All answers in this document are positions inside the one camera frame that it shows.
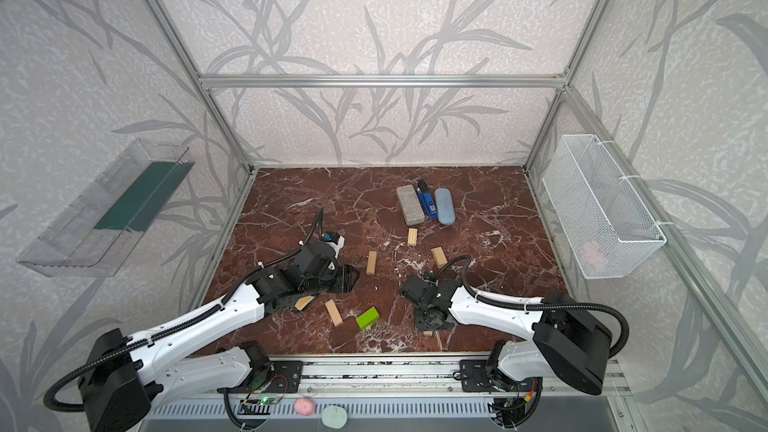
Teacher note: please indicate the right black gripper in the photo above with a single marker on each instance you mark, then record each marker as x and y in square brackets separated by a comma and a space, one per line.
[417, 296]

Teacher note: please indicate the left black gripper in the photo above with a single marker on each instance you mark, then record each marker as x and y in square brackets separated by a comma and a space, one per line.
[339, 277]

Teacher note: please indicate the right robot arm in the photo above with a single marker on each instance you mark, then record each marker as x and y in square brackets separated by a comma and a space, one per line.
[556, 335]

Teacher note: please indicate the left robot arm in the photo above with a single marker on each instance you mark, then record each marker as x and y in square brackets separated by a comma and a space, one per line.
[137, 374]

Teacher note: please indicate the green block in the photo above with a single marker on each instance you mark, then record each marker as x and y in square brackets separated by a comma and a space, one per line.
[367, 318]

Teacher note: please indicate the ribbed wood block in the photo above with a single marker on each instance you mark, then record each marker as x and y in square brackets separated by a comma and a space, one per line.
[412, 237]

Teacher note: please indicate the light blue glasses case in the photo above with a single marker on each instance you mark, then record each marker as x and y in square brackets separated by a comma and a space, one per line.
[445, 208]

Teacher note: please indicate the grey glasses case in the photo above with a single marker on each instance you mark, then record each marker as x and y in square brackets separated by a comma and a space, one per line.
[410, 205]

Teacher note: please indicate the pink putty blob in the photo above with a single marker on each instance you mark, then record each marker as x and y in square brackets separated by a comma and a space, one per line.
[304, 407]

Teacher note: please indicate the pale green putty blob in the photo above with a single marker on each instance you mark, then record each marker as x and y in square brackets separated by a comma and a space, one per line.
[334, 417]

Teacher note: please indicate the pink object in basket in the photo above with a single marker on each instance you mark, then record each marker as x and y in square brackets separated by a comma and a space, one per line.
[594, 255]

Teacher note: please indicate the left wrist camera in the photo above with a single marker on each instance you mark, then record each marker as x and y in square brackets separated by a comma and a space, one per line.
[334, 240]

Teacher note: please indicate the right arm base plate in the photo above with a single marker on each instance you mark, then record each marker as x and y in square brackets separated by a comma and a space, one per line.
[481, 376]

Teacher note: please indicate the aluminium mounting rail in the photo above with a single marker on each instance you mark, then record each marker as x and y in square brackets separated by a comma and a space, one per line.
[324, 376]

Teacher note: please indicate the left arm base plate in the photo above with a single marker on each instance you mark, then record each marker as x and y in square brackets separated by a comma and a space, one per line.
[281, 377]

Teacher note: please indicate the white wire basket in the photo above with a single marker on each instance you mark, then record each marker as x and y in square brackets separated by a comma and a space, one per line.
[595, 200]

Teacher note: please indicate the clear plastic wall tray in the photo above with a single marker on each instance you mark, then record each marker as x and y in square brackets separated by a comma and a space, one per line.
[95, 234]

